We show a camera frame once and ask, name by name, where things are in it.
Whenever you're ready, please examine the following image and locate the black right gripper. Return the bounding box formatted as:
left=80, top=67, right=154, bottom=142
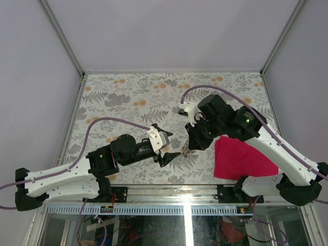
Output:
left=185, top=115, right=224, bottom=150

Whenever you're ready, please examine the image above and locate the large metal keyring with clips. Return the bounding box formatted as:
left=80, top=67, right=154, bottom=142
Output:
left=181, top=139, right=196, bottom=157

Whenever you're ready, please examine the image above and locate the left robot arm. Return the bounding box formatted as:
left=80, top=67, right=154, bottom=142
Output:
left=15, top=124, right=180, bottom=211

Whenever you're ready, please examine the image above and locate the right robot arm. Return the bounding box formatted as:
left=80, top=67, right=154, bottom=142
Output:
left=179, top=95, right=327, bottom=206

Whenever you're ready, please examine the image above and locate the red folded cloth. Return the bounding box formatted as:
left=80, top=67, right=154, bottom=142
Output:
left=214, top=136, right=279, bottom=180

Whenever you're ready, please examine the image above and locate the floral patterned table mat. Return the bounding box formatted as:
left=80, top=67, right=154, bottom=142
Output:
left=58, top=72, right=276, bottom=185

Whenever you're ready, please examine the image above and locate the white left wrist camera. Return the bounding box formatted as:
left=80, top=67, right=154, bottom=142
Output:
left=147, top=124, right=170, bottom=154

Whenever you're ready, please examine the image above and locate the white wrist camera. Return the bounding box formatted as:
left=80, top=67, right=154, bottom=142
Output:
left=178, top=102, right=201, bottom=127
left=147, top=124, right=170, bottom=154

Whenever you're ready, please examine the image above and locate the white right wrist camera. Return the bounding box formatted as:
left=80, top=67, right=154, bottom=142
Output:
left=178, top=102, right=201, bottom=127

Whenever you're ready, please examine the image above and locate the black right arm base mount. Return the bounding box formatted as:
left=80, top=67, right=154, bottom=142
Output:
left=214, top=175, right=257, bottom=204

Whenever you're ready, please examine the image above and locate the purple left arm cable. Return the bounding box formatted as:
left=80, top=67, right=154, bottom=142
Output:
left=0, top=117, right=152, bottom=211

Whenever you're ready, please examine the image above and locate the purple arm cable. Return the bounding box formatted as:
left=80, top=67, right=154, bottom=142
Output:
left=0, top=117, right=152, bottom=211
left=180, top=85, right=328, bottom=206

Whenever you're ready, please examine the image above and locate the aluminium enclosure frame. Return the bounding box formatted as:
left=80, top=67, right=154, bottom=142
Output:
left=25, top=0, right=315, bottom=246

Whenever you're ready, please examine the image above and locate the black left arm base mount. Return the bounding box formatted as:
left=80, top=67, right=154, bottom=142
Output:
left=95, top=177, right=128, bottom=203

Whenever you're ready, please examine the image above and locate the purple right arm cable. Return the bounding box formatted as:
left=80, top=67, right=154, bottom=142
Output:
left=180, top=85, right=328, bottom=206

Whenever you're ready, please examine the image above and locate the grey slotted cable duct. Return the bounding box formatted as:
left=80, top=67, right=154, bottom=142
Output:
left=47, top=204, right=238, bottom=216

